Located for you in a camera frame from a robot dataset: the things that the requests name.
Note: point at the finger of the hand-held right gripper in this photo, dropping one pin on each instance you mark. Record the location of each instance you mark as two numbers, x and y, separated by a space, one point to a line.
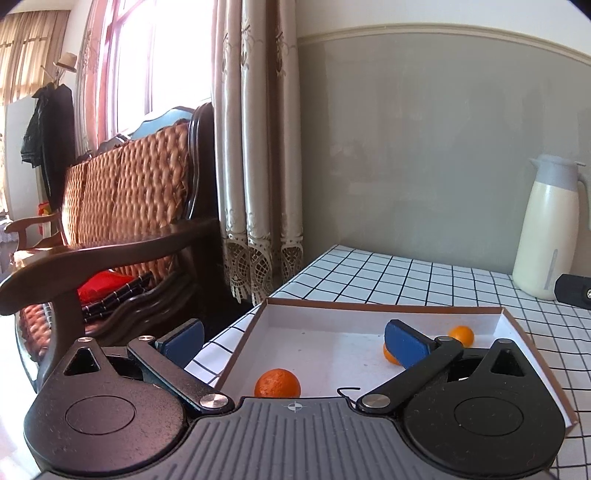
572 290

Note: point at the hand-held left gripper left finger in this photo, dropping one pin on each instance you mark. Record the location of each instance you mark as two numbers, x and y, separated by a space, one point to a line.
184 341

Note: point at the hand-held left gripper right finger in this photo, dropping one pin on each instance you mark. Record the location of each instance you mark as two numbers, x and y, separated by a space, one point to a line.
406 344

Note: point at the orange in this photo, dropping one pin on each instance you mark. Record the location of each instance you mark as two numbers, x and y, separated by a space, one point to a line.
461 335
277 383
391 355

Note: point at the brown cardboard box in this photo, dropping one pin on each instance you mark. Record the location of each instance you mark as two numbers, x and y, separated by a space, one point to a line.
323 337

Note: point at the cream thermos jug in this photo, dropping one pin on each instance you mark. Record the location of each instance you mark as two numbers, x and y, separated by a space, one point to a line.
545 230

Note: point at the black checkered white tablecloth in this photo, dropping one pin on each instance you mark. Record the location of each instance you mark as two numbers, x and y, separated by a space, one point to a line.
392 277

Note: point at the dark striped cloth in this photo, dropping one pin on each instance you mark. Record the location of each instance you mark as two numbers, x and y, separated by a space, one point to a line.
115 300

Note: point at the red cloth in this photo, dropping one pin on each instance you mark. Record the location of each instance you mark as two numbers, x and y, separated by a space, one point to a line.
104 284

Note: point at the dark wooden armchair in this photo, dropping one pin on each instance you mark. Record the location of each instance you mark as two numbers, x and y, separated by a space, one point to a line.
138 251

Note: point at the wicker seat cushion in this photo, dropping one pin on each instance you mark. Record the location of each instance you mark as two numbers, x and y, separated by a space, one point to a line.
37 327

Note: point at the wicker back cushion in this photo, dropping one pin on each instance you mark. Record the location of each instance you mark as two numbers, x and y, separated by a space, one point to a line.
152 184
76 203
104 194

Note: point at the beige embroidered curtain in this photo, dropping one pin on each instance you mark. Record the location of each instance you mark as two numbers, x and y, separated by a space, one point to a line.
258 138

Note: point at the black hanging coat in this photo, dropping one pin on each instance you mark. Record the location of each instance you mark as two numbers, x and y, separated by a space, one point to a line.
51 138

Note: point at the white cabinet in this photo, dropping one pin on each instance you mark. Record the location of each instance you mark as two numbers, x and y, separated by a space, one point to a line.
18 161

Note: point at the window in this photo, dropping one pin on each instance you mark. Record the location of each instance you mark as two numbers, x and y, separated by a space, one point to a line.
152 60

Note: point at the beige hat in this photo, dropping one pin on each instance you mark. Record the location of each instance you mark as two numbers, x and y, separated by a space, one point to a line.
66 61

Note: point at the tan pleated curtain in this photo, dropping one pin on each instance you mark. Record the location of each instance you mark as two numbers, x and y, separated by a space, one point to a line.
27 50

